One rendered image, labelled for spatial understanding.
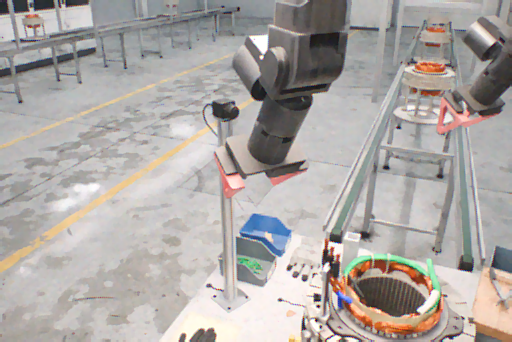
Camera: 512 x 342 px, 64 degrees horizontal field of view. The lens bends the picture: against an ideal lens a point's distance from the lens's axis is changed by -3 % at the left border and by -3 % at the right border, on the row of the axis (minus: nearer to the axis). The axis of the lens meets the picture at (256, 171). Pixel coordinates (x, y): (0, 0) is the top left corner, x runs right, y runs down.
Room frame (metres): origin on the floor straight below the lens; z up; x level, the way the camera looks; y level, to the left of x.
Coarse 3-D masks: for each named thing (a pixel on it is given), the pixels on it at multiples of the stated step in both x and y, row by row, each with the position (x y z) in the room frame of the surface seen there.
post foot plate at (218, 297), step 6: (216, 294) 1.00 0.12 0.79; (222, 294) 1.00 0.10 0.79; (240, 294) 1.00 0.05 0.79; (246, 294) 1.00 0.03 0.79; (216, 300) 0.97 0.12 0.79; (222, 300) 0.97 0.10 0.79; (228, 300) 0.97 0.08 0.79; (234, 300) 0.97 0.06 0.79; (240, 300) 0.97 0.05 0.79; (246, 300) 0.97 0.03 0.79; (222, 306) 0.95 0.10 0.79; (228, 306) 0.95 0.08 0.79; (234, 306) 0.95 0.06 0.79; (228, 312) 0.93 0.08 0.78
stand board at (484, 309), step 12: (480, 276) 0.76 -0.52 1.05; (480, 288) 0.70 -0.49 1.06; (492, 288) 0.70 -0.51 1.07; (504, 288) 0.70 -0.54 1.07; (480, 300) 0.66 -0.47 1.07; (492, 300) 0.66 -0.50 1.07; (480, 312) 0.63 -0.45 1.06; (492, 312) 0.63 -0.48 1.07; (504, 312) 0.63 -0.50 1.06; (480, 324) 0.60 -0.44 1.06; (492, 324) 0.60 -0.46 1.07; (504, 324) 0.59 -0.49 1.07; (492, 336) 0.58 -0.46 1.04; (504, 336) 0.57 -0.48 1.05
